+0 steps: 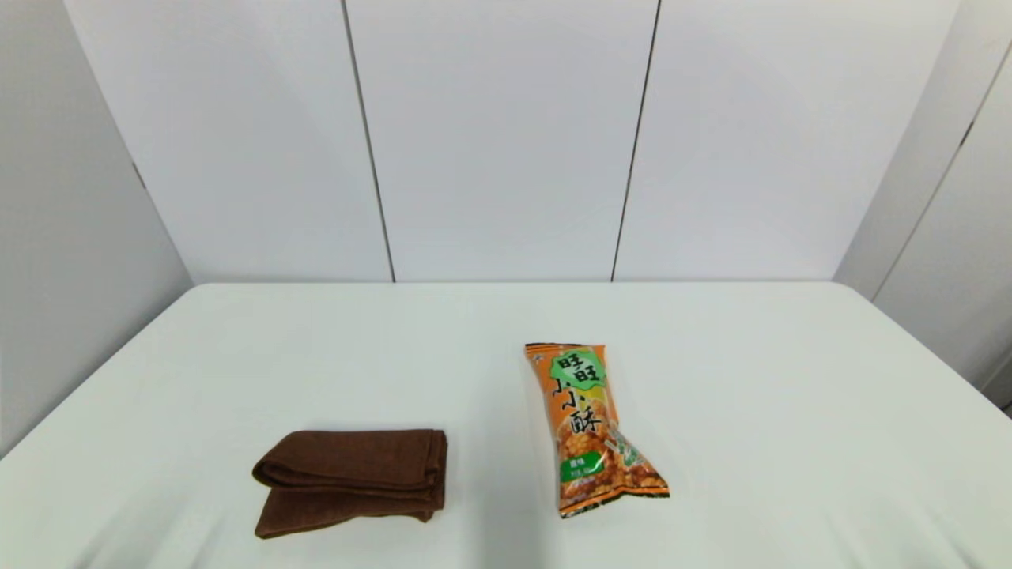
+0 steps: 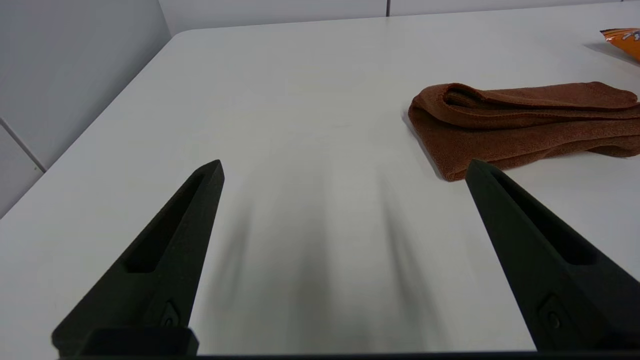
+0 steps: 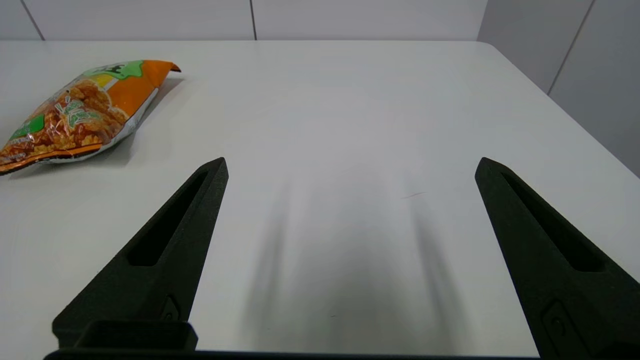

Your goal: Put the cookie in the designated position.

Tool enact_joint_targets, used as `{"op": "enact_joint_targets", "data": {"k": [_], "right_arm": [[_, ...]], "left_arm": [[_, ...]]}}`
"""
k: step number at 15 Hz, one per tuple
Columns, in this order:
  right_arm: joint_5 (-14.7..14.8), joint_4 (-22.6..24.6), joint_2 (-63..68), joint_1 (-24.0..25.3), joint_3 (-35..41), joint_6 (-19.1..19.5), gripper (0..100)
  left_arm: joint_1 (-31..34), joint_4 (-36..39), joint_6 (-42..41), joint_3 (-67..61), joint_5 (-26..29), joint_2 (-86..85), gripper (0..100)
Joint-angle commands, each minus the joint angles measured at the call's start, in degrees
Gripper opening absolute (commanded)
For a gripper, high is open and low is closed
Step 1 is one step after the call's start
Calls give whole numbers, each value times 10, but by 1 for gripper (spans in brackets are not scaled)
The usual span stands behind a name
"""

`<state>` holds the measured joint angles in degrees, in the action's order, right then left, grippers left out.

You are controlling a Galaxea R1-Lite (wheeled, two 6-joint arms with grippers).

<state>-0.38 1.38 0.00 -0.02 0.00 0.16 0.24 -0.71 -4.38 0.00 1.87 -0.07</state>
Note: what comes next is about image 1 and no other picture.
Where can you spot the orange snack bag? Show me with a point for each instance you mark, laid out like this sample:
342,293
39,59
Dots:
585,427

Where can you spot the brown folded cloth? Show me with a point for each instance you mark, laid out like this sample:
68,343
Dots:
356,474

